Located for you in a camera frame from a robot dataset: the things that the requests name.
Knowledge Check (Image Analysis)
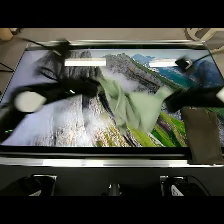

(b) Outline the light green shirt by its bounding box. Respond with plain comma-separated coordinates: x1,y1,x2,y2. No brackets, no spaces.
95,75,175,136

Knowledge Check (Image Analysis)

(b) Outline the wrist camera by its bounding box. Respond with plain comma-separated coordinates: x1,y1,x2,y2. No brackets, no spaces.
49,39,73,58
174,56,195,72

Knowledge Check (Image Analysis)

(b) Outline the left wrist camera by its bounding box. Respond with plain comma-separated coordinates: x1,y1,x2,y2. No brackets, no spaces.
49,39,73,58

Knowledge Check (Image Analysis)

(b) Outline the dark grey garment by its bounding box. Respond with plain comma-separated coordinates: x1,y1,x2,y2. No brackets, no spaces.
180,106,224,166

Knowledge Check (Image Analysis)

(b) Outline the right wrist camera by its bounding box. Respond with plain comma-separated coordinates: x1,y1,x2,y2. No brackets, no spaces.
174,56,195,72

